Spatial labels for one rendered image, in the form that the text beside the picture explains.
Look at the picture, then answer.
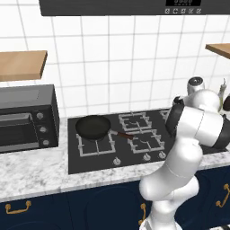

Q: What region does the wooden wall shelf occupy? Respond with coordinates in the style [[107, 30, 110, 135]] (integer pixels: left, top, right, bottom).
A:
[[205, 42, 230, 60], [0, 49, 49, 83]]

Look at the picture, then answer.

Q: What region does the pale green bottle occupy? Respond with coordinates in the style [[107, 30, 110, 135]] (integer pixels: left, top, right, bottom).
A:
[[217, 77, 227, 112]]

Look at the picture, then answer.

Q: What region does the black toaster oven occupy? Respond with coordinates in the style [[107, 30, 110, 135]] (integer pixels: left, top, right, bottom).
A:
[[0, 84, 60, 155]]

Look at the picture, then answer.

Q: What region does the black frying pan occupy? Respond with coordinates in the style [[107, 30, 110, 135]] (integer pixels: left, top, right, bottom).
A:
[[75, 114, 135, 142]]

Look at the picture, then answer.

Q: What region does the dark grey range hood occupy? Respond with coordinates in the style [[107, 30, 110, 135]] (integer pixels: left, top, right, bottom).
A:
[[38, 0, 230, 17]]

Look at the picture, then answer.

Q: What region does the gold drawer handle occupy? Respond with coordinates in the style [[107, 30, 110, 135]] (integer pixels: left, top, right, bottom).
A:
[[4, 199, 32, 215]]

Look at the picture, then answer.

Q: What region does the navy cupboard door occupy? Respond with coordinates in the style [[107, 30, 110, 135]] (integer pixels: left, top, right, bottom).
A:
[[66, 179, 155, 230], [176, 164, 230, 230]]

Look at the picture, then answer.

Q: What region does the black gas hob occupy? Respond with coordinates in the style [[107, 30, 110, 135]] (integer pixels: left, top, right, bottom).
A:
[[66, 108, 230, 175]]

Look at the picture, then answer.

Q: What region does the navy drawer front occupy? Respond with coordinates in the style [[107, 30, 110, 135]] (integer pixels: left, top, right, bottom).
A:
[[0, 191, 69, 230]]

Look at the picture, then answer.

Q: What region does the gold cupboard handle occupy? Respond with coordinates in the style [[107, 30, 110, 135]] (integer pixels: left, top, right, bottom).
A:
[[216, 183, 230, 208], [137, 203, 147, 226]]

